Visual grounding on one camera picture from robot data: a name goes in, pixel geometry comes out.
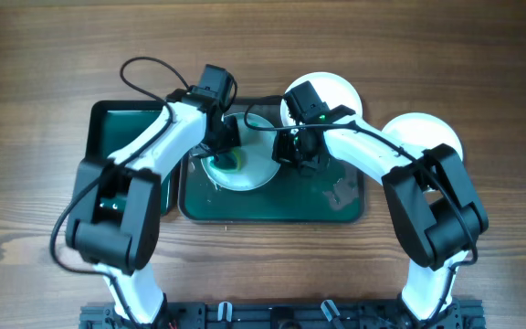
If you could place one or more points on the white plate with green stain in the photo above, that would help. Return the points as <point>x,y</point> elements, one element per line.
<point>255,166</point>

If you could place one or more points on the large dark serving tray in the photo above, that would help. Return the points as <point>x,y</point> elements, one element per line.
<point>335,196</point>

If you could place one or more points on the green and yellow sponge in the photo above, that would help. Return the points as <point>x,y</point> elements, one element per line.
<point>228,162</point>

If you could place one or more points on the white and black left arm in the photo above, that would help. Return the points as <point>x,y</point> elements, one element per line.
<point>113,218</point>

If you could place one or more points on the small black water tray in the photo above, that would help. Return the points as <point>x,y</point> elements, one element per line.
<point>113,125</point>

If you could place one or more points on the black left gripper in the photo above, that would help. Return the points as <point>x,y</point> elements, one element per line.
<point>220,143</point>

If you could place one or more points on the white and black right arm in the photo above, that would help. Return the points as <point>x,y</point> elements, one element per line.
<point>436,212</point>

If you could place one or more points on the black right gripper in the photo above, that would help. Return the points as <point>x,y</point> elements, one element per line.
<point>300,155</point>

